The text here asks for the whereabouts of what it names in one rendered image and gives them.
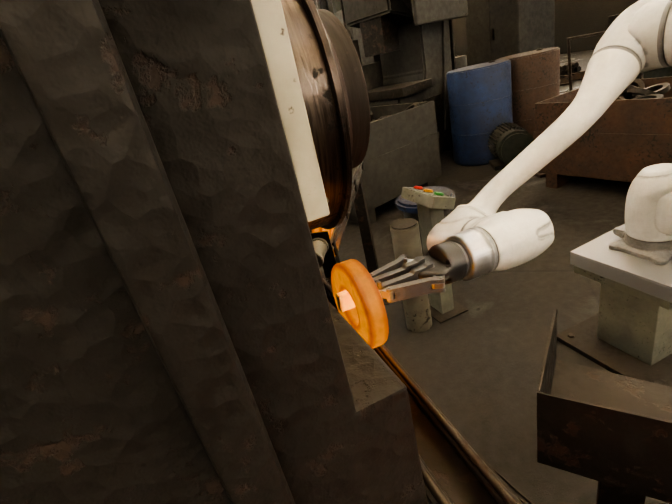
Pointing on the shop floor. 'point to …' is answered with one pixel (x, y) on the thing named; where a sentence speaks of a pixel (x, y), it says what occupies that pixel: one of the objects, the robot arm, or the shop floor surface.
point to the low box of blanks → (613, 134)
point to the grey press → (409, 51)
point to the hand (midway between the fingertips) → (357, 295)
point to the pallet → (572, 72)
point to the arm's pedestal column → (626, 337)
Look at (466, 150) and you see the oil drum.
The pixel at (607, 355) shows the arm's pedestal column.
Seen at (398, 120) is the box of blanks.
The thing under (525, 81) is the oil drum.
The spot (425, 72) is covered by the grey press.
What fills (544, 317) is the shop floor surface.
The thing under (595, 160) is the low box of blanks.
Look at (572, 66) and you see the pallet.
